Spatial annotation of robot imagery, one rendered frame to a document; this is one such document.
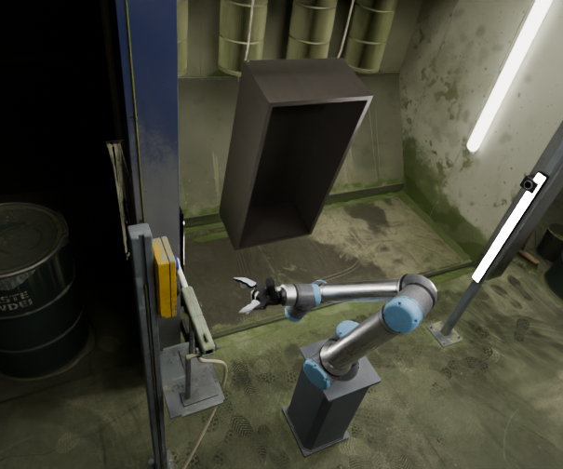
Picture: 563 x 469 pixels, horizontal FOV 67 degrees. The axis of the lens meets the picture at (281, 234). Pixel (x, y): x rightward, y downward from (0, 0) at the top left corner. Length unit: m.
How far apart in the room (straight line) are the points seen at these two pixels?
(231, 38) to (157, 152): 1.77
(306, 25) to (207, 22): 0.74
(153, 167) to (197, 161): 1.94
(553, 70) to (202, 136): 2.60
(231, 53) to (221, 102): 0.54
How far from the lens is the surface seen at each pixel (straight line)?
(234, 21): 3.30
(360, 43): 3.87
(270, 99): 2.11
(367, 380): 2.25
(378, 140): 4.48
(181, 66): 3.28
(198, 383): 1.92
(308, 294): 1.78
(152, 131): 1.64
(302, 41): 3.53
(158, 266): 1.29
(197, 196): 3.64
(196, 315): 1.68
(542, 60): 3.71
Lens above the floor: 2.46
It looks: 40 degrees down
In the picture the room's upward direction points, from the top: 11 degrees clockwise
